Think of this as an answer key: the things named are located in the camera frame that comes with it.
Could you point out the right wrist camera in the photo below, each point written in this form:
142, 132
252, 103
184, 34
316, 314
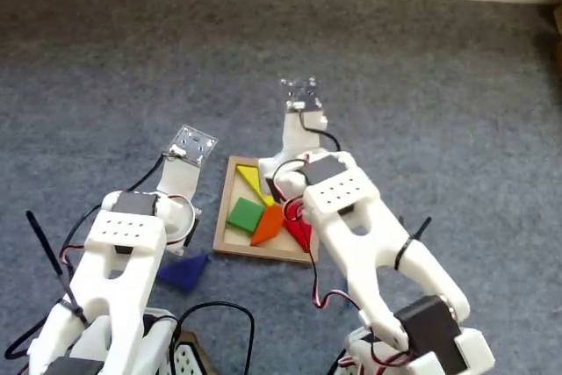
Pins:
302, 93

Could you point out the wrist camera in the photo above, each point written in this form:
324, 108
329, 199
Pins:
193, 143
302, 93

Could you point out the green square tangram piece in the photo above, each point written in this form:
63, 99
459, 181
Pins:
245, 215

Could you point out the yellow triangle tangram piece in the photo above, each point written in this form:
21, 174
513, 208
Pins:
251, 179

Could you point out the square wooden tray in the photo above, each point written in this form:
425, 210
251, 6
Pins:
228, 182

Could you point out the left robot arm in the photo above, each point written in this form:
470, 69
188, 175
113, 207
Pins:
118, 269

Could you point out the orange parallelogram tangram piece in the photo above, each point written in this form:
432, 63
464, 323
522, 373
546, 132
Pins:
268, 225

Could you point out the red triangle tangram piece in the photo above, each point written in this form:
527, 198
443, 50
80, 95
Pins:
300, 232

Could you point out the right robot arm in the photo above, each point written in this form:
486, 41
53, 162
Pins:
373, 234

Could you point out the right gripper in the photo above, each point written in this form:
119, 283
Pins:
300, 135

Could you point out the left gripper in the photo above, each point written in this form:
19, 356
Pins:
177, 182

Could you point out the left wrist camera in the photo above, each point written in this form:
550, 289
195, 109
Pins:
193, 143

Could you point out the blue triangle tangram piece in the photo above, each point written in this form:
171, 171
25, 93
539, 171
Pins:
184, 270

